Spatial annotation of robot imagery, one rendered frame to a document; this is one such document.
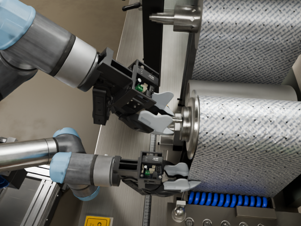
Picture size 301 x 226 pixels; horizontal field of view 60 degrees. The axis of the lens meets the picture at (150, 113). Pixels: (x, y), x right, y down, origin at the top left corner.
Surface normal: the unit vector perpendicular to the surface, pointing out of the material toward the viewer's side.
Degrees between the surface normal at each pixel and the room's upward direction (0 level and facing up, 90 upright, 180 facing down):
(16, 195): 0
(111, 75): 90
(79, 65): 56
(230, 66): 92
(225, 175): 90
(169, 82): 0
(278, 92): 3
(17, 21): 47
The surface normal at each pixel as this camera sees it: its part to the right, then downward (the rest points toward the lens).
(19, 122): 0.00, -0.58
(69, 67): 0.23, 0.51
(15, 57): -0.34, 0.88
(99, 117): -0.10, 0.79
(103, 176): -0.05, 0.14
